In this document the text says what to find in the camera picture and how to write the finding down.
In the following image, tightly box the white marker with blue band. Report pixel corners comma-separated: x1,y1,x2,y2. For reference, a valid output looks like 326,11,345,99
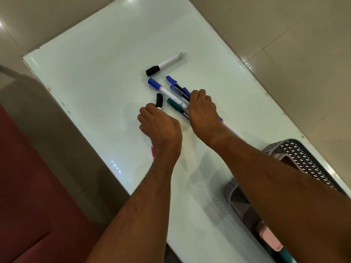
219,118,245,140

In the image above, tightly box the person's right forearm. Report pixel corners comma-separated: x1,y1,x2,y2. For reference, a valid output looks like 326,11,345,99
210,126,351,263

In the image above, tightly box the person's left forearm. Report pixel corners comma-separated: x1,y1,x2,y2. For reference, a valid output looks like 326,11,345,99
85,150,182,263

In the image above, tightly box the green pen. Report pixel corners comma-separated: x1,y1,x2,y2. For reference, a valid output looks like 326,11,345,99
166,98,190,120

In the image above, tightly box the grey perforated plastic basket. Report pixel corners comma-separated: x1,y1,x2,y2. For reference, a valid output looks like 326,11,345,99
223,138,349,263

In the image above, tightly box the white marker with blue cap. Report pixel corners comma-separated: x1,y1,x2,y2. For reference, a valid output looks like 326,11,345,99
148,78,190,109

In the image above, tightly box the red sofa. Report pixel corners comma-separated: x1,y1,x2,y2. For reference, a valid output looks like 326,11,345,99
0,102,103,263

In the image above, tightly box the dark pen with blue cap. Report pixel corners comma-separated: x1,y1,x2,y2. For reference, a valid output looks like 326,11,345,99
166,76,191,101

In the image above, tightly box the teal object in basket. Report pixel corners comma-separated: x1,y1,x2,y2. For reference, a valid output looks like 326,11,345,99
278,249,297,263

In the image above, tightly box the person's left hand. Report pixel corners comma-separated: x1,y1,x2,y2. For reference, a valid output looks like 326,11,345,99
137,103,183,160

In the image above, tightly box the translucent blue pen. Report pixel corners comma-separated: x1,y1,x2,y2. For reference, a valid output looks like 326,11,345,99
170,85,190,102

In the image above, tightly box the white marker with black cap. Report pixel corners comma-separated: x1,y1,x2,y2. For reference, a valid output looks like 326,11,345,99
146,52,186,77

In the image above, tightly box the pink eraser block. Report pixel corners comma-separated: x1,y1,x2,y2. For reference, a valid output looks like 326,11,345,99
256,220,284,252

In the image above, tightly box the person's right hand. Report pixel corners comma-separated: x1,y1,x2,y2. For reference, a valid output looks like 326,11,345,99
188,89,229,147

